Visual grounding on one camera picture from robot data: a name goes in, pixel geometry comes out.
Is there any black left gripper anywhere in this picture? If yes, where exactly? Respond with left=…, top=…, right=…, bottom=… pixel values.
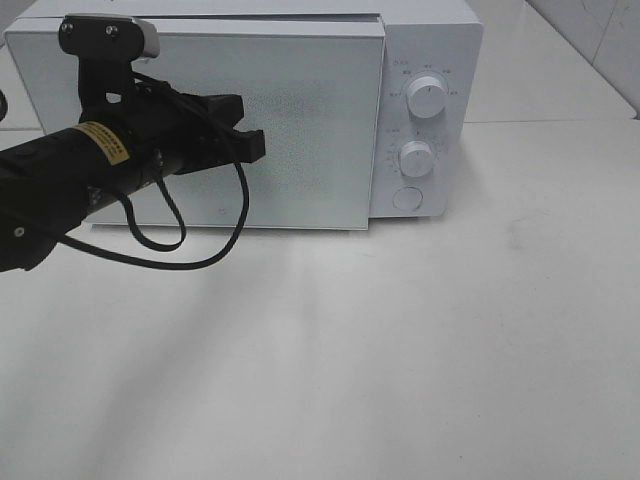
left=57, top=14, right=265, bottom=180

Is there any white microwave door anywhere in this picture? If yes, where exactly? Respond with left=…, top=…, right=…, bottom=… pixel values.
left=3, top=19, right=387, bottom=231

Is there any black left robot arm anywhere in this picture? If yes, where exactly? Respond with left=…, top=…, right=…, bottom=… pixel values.
left=1, top=14, right=266, bottom=271

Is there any white microwave oven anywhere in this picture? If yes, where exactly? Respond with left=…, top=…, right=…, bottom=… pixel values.
left=4, top=1, right=483, bottom=230

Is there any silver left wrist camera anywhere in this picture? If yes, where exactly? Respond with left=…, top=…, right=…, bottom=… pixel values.
left=133, top=17, right=160, bottom=58

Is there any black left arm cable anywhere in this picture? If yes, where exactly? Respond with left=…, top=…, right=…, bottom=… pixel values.
left=59, top=74, right=251, bottom=271

